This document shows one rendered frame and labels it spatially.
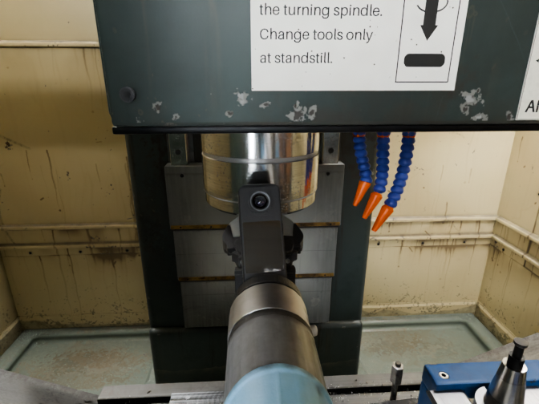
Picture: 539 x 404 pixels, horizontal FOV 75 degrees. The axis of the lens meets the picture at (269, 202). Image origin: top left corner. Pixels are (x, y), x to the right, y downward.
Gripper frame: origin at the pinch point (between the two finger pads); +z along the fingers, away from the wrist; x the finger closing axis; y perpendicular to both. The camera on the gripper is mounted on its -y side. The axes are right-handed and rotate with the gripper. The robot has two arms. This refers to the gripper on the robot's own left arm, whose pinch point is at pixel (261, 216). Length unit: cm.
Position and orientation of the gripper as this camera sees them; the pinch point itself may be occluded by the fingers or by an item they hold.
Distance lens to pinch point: 52.7
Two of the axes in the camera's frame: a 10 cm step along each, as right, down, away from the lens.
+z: -0.6, -3.4, 9.4
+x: 10.0, -0.2, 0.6
